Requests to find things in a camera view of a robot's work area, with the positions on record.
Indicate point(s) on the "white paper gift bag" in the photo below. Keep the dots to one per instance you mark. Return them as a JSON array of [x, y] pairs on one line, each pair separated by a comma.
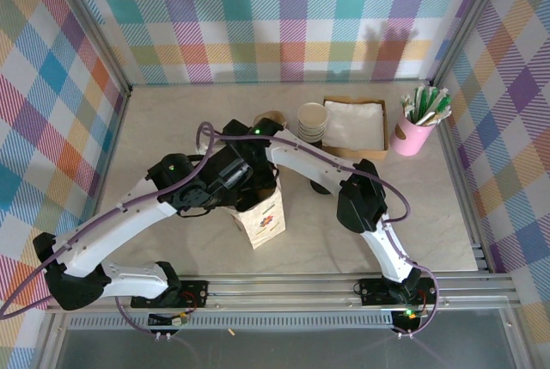
[[264, 223]]

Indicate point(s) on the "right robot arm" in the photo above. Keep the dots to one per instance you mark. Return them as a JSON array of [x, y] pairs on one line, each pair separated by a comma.
[[309, 158]]

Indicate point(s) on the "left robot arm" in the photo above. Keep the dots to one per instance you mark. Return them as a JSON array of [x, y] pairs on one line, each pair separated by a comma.
[[120, 227]]

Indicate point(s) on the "brown pulp cup carrier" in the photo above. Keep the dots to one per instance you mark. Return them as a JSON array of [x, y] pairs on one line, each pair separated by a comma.
[[275, 117]]

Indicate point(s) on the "black lid stack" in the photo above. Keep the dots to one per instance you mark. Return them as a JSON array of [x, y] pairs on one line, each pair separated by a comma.
[[320, 188]]

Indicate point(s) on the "paper cup stack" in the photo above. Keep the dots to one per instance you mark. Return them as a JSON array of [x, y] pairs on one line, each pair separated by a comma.
[[312, 114]]

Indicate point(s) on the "brown cardboard napkin box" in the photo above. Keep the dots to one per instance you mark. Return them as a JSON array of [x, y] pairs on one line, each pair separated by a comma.
[[374, 155]]

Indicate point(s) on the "small controller board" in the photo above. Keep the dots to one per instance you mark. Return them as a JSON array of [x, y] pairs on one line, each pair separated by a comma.
[[408, 315], [178, 321]]

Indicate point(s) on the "pink tin cup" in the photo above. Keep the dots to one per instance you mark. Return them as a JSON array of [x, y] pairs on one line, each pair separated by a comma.
[[412, 141]]

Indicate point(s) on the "green wrapped straw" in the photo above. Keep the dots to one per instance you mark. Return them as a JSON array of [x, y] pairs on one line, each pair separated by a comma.
[[441, 100], [424, 100]]

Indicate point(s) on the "brown wrapped straw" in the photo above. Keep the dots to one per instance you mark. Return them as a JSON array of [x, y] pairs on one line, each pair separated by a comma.
[[432, 119]]

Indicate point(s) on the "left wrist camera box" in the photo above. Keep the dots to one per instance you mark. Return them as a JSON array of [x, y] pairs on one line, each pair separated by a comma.
[[230, 171]]

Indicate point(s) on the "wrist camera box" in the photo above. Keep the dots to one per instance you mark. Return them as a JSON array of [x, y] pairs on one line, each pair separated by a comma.
[[236, 130], [230, 171]]

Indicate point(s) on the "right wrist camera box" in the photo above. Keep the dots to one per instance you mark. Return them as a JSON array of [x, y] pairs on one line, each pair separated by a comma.
[[236, 130]]

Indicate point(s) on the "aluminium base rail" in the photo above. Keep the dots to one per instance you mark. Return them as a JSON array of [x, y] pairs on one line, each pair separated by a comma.
[[279, 291]]

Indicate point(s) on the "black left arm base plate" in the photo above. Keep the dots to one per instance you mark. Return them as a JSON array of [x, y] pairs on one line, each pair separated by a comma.
[[193, 289]]

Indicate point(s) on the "aluminium frame floor rail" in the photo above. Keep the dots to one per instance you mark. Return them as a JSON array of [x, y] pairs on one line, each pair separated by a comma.
[[121, 104], [449, 139]]

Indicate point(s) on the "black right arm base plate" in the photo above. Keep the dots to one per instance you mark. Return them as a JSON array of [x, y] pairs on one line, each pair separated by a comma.
[[371, 291]]

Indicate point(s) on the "aluminium frame post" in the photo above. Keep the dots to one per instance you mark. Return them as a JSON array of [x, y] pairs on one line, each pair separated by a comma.
[[468, 20], [91, 20]]

